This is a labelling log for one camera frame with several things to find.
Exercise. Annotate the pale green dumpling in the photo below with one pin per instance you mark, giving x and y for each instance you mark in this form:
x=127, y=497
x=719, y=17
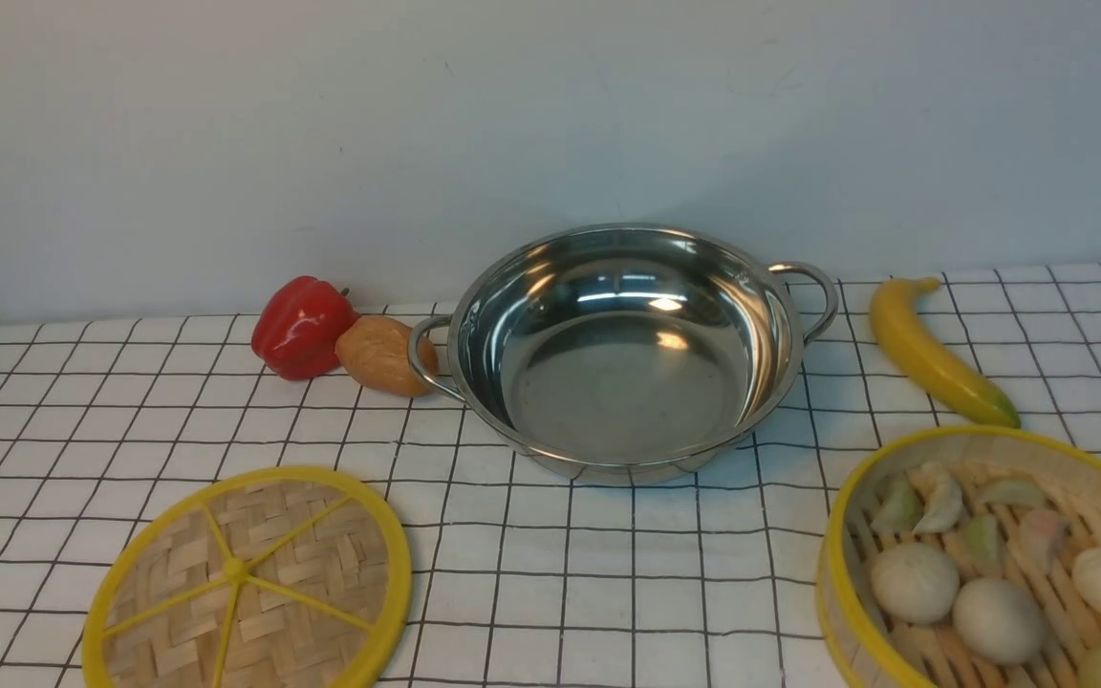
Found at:
x=944, y=505

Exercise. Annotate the yellow rimmed woven steamer lid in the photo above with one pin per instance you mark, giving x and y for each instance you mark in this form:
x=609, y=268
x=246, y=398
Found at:
x=283, y=577

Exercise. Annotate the yellow banana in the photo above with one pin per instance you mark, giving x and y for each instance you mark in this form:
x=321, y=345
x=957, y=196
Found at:
x=909, y=344

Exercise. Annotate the brown potato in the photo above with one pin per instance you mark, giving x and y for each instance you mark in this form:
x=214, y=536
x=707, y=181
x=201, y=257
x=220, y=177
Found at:
x=375, y=353

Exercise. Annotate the yellow rimmed bamboo steamer basket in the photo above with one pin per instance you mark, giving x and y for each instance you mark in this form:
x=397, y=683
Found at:
x=1003, y=474

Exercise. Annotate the pink tinted dumpling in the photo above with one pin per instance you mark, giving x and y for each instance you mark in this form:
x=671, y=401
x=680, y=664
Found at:
x=1043, y=533

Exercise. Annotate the red bell pepper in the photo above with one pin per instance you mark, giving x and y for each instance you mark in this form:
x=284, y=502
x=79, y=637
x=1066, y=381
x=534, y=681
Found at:
x=296, y=332

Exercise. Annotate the stainless steel two-handled pot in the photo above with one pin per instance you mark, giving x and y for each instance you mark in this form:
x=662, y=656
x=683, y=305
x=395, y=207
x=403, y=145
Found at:
x=625, y=354

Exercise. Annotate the round white bun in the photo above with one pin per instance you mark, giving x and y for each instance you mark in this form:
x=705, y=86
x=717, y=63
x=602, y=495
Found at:
x=998, y=621
x=915, y=583

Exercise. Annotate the white checkered tablecloth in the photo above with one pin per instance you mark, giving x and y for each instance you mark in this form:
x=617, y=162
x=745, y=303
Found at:
x=519, y=577

